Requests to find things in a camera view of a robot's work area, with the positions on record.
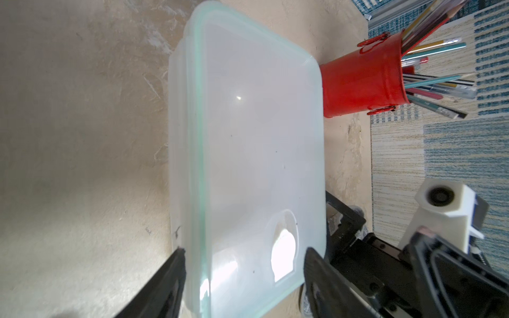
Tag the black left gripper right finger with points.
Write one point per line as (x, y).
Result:
(345, 286)

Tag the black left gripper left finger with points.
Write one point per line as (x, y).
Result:
(162, 294)

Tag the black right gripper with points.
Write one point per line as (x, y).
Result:
(427, 278)

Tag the red pencil cup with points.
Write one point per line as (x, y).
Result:
(369, 79)

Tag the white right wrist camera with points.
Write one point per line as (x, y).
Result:
(452, 210)

